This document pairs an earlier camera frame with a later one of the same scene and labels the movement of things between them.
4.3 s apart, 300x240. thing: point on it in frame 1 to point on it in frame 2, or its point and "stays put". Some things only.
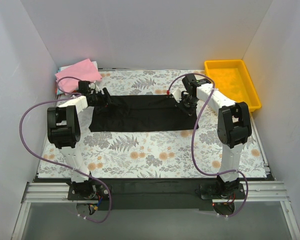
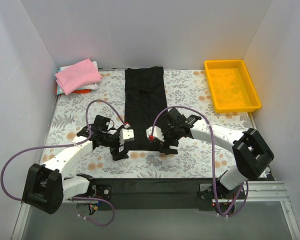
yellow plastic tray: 232,78 stays put
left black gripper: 105,96 to 119,148
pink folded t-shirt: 85,70 stays put
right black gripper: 184,106 to 166,144
